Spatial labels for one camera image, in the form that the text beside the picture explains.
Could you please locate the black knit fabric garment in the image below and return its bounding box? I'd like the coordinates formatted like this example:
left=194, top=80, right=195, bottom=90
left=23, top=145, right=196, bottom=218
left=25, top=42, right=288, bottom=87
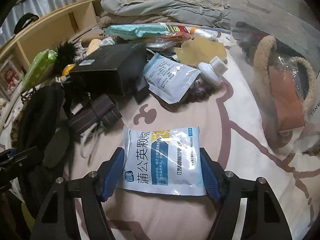
left=17, top=83, right=67, bottom=219

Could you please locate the blue white medicine sachet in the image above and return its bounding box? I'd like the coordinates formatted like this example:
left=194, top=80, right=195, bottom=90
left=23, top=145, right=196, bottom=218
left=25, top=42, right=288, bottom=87
left=117, top=127, right=206, bottom=196

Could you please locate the dark striped wallet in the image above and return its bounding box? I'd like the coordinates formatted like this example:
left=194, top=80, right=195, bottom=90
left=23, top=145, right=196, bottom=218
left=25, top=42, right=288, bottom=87
left=67, top=94, right=122, bottom=134

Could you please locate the beige fluffy tote bag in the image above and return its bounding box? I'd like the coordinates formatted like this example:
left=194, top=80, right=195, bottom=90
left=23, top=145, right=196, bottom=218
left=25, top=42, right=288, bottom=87
left=252, top=35, right=318, bottom=151

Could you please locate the green patterned pouch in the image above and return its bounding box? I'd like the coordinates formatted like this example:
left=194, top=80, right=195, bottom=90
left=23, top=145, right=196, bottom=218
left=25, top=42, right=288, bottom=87
left=22, top=49, right=57, bottom=92

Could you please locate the white plastic bottle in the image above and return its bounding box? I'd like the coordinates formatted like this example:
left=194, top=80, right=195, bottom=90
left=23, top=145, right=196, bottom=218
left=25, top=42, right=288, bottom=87
left=197, top=56, right=228, bottom=87

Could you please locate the black cardboard box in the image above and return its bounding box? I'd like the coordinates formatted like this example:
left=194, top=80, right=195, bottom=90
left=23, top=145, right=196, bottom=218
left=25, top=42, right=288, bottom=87
left=69, top=42, right=149, bottom=103

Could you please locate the black fur pompom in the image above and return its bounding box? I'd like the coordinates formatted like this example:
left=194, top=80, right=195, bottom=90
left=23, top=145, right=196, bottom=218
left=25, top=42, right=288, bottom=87
left=53, top=41, right=79, bottom=75

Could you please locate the white medicine pouch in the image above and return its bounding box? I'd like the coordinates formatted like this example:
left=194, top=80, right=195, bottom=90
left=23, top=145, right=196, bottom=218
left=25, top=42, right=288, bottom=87
left=143, top=53, right=201, bottom=105

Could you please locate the yellow paper piece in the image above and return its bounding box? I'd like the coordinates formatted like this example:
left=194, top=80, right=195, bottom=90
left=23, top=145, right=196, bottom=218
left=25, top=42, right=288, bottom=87
left=175, top=36, right=227, bottom=67

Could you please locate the wooden low shelf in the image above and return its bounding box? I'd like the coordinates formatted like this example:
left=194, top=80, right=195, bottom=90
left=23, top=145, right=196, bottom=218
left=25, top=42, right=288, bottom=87
left=1, top=0, right=102, bottom=102

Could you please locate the clear plastic storage bin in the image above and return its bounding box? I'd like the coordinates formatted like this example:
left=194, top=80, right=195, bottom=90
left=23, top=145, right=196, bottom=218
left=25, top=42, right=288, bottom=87
left=227, top=0, right=319, bottom=157

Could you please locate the teal wet wipes pack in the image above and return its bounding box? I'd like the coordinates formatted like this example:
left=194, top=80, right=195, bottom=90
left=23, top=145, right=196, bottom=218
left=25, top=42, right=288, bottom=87
left=104, top=23, right=170, bottom=40

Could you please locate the red snack packet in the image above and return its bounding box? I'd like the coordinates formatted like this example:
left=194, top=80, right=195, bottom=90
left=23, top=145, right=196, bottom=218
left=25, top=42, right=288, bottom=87
left=165, top=24, right=198, bottom=35

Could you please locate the grey curtain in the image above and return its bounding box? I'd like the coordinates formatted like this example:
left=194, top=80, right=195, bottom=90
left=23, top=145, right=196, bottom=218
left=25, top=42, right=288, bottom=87
left=1, top=0, right=80, bottom=45

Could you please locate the grey quilted duvet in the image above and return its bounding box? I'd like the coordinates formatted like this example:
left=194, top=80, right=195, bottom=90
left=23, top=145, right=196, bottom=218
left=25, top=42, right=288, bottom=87
left=99, top=0, right=231, bottom=30

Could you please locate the white cord loop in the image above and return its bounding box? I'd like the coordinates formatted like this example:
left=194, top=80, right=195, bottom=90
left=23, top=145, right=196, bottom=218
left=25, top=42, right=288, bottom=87
left=80, top=122, right=106, bottom=159

